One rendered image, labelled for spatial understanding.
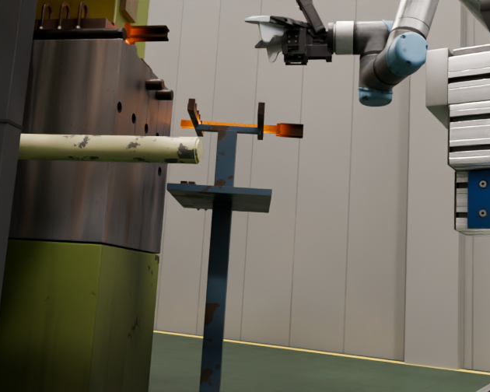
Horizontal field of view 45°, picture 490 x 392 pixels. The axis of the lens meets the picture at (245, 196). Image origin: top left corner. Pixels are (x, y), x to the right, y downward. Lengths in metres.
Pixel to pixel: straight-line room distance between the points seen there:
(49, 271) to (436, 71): 0.84
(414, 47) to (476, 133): 0.37
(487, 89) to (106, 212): 0.76
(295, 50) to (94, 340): 0.77
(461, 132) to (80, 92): 0.80
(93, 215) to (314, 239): 2.97
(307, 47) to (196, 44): 3.76
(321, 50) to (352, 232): 2.71
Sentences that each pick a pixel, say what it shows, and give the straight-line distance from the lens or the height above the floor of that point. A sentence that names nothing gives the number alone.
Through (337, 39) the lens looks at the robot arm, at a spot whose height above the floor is 0.96.
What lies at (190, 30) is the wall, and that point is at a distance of 5.22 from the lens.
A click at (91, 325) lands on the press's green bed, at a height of 0.30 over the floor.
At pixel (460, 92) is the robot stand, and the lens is 0.93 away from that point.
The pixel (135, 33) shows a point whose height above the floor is 1.00.
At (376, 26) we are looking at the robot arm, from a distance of 1.39.
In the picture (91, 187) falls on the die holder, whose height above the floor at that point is 0.59.
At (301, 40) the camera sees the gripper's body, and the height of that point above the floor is 0.96.
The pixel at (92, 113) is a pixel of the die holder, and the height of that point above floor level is 0.75.
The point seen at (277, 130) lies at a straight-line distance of 2.02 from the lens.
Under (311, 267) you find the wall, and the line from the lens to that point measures 4.11.
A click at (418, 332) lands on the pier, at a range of 3.69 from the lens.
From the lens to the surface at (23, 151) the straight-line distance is 1.09.
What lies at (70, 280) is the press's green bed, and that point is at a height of 0.39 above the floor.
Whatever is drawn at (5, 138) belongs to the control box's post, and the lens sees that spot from 0.86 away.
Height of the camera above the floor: 0.40
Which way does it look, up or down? 9 degrees up
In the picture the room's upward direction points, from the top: 4 degrees clockwise
